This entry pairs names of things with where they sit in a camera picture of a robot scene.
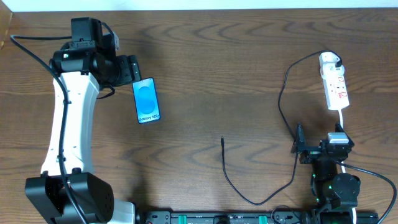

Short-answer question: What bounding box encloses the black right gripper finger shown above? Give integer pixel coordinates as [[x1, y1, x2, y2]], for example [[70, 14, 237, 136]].
[[291, 123, 305, 153], [335, 123, 348, 137]]

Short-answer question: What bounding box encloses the blue screen Galaxy smartphone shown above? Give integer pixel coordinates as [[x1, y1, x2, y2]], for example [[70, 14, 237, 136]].
[[132, 78, 161, 124]]

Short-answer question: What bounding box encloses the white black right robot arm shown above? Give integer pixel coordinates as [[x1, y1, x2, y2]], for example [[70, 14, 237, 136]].
[[292, 123, 361, 224]]

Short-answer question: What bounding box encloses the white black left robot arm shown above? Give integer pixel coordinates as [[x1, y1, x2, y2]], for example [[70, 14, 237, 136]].
[[25, 17, 141, 223]]

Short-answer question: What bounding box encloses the white power strip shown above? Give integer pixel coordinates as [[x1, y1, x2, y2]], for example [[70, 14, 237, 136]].
[[319, 52, 349, 111]]

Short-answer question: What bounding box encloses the white USB wall charger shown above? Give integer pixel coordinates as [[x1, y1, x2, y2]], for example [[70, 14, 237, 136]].
[[320, 63, 345, 80]]

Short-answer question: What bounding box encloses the black USB charging cable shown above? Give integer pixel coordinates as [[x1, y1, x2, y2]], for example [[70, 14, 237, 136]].
[[220, 49, 343, 206]]

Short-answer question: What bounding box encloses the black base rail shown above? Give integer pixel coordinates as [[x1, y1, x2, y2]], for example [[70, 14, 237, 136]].
[[136, 210, 379, 224]]

